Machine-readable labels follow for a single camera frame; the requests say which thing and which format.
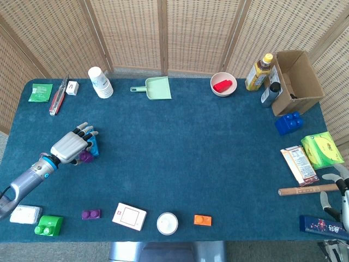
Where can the brown cardboard box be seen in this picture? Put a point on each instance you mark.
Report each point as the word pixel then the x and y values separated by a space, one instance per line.
pixel 300 105

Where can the light green dustpan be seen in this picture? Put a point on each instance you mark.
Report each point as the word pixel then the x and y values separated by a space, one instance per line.
pixel 158 88

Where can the beige bowl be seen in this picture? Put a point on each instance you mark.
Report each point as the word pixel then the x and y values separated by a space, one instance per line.
pixel 218 92

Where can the light blue long brick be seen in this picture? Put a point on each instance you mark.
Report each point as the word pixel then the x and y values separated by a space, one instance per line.
pixel 94 147

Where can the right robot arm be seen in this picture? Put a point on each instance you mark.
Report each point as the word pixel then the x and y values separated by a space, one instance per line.
pixel 339 252

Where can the dark blue toy brick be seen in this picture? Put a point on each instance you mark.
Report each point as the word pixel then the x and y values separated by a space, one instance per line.
pixel 288 124

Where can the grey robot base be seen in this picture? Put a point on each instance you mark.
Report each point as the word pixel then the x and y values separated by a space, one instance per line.
pixel 163 252

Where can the dark grey bottle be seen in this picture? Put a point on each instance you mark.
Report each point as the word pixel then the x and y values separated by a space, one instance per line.
pixel 269 95

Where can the green tissue box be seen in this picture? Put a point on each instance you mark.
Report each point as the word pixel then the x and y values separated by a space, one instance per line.
pixel 321 147

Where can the red block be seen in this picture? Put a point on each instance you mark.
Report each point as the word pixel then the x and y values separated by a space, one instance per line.
pixel 222 85

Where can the red utility knife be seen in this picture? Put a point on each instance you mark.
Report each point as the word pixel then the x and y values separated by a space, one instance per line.
pixel 57 99

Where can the small purple brick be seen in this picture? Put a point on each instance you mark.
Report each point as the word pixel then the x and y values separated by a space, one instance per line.
pixel 91 214

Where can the small white box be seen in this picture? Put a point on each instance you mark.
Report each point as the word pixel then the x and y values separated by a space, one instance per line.
pixel 72 88

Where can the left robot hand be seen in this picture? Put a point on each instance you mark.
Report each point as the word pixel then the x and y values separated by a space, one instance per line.
pixel 69 147

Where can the stack of paper cups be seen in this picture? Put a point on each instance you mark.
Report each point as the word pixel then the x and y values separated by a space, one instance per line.
pixel 101 83

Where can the white tissue pack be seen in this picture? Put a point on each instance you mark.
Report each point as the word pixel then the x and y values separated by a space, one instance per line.
pixel 26 215

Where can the orange toy brick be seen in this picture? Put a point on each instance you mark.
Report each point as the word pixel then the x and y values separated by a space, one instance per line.
pixel 203 220

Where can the wicker folding screen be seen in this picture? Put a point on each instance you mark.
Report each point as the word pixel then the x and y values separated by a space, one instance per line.
pixel 131 32

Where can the purple long brick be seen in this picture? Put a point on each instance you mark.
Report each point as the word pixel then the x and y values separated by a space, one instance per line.
pixel 86 157

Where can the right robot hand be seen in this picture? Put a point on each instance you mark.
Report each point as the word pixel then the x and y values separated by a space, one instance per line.
pixel 345 202

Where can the wooden stick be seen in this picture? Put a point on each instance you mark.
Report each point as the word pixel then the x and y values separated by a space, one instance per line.
pixel 300 190

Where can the white lidded plastic jar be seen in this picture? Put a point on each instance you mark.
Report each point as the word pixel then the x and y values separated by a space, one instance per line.
pixel 167 223

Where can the yellow tea bottle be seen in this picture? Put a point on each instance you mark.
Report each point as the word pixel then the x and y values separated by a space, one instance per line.
pixel 257 75

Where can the blue carpet table cover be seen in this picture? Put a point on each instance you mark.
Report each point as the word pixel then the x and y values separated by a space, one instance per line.
pixel 177 152

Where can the dark blue printed box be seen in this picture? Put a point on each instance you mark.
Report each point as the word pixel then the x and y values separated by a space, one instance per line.
pixel 319 226

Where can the green toy brick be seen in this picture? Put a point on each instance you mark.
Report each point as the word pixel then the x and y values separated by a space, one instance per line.
pixel 50 224

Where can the white box red print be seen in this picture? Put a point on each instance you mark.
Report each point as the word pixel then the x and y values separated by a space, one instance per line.
pixel 129 216

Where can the green sachet packet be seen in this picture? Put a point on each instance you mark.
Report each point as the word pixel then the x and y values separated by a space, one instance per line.
pixel 40 92

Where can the orange white flat carton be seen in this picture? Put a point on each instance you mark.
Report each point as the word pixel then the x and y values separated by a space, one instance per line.
pixel 298 163

